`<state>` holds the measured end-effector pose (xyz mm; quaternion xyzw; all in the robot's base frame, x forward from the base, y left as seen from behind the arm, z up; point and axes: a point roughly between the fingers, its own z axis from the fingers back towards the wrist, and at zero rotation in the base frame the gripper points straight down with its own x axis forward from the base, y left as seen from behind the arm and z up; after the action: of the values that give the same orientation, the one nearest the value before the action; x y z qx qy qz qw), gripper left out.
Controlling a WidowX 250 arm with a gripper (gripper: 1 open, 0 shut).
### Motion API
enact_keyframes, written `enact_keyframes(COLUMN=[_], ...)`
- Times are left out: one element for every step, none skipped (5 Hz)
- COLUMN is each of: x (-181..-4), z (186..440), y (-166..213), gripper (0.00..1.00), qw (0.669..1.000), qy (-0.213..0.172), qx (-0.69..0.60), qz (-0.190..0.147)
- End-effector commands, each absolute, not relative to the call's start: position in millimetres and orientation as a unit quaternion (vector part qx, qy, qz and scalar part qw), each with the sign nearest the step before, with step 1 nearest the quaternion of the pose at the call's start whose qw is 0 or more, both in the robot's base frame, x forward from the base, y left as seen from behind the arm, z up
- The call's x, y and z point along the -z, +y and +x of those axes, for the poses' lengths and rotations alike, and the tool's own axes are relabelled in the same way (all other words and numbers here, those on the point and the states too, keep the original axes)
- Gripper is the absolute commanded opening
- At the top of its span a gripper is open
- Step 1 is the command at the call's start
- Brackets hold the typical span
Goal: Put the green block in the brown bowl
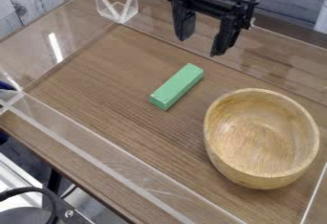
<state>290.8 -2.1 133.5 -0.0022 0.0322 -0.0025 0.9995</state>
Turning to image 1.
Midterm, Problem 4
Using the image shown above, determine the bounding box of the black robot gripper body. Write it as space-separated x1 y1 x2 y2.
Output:
165 0 260 31

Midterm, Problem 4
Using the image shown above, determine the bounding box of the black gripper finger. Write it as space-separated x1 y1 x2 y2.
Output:
210 14 241 56
170 0 196 41

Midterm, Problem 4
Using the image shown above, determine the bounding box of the green rectangular block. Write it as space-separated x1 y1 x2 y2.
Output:
149 63 204 110

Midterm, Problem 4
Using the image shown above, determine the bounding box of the light wooden bowl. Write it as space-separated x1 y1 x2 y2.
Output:
202 88 318 190

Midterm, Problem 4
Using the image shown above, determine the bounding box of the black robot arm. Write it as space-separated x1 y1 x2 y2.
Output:
166 0 258 56

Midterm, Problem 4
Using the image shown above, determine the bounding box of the blue object at left edge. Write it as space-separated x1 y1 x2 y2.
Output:
0 80 15 91

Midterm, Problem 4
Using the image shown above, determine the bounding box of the clear acrylic front barrier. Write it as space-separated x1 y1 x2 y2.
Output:
0 70 245 224

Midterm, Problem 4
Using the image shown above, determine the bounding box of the clear acrylic corner bracket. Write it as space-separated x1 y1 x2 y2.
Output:
94 0 137 24

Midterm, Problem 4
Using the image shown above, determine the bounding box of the black metal bracket with screw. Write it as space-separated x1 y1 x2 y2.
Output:
51 194 94 224

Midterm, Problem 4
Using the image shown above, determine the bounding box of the black cable loop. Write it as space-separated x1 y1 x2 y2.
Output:
0 186 58 224

